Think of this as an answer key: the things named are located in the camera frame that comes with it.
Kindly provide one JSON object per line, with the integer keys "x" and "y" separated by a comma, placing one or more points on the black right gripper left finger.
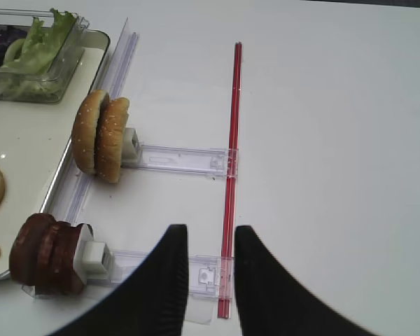
{"x": 151, "y": 301}

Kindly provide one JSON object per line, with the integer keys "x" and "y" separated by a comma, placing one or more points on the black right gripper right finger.
{"x": 270, "y": 301}

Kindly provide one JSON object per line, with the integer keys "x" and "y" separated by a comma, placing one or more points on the middle brown meat patty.
{"x": 49, "y": 259}

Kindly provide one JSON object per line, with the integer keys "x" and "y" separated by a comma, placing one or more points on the brown meat patty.
{"x": 49, "y": 259}
{"x": 68, "y": 280}
{"x": 25, "y": 248}

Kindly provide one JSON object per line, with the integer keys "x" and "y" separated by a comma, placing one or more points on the rear brown meat patty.
{"x": 68, "y": 280}

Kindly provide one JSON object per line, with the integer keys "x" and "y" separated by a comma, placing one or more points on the front brown meat patty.
{"x": 25, "y": 248}

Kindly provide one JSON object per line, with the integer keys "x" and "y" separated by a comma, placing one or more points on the green lettuce leaves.
{"x": 31, "y": 56}

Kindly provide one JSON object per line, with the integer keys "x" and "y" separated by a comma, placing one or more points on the right red plastic rod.
{"x": 224, "y": 301}

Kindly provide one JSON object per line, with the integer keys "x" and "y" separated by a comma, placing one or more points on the clear right lower slide track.
{"x": 206, "y": 285}

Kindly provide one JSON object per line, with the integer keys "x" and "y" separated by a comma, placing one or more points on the clear slide track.
{"x": 206, "y": 285}
{"x": 211, "y": 162}

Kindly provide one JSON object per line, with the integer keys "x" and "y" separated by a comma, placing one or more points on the white right lower pusher block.
{"x": 92, "y": 261}

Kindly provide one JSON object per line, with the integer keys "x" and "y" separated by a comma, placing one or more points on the white pusher block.
{"x": 131, "y": 148}
{"x": 92, "y": 261}

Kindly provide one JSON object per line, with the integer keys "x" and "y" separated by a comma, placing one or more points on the white right upper pusher block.
{"x": 131, "y": 148}

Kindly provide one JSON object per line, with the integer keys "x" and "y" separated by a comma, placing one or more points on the clear right upper slide track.
{"x": 211, "y": 162}

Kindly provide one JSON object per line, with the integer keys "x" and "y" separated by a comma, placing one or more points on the front sesame top bun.
{"x": 84, "y": 130}

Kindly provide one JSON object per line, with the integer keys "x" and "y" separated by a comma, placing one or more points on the sesame bun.
{"x": 109, "y": 140}
{"x": 84, "y": 130}

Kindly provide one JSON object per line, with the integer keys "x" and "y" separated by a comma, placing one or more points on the rear sesame top bun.
{"x": 109, "y": 140}

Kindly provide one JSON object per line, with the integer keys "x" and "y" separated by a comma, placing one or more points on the metal serving tray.
{"x": 33, "y": 139}

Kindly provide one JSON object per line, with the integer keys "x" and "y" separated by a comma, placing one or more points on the clear plastic salad container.
{"x": 38, "y": 56}

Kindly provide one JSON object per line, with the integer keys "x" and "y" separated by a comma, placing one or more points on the clear right long rail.
{"x": 70, "y": 185}

